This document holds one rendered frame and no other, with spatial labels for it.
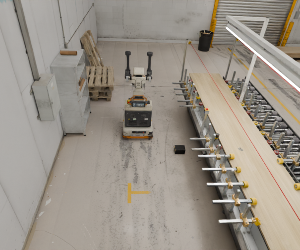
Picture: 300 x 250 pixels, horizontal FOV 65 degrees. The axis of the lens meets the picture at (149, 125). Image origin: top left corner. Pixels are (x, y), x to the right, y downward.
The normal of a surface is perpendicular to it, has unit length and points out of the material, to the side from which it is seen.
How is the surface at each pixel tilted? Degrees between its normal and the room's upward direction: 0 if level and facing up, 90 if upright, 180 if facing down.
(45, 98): 90
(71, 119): 90
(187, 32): 90
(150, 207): 0
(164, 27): 90
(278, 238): 0
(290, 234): 0
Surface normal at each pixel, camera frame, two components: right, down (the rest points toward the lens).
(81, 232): 0.05, -0.80
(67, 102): 0.07, 0.60
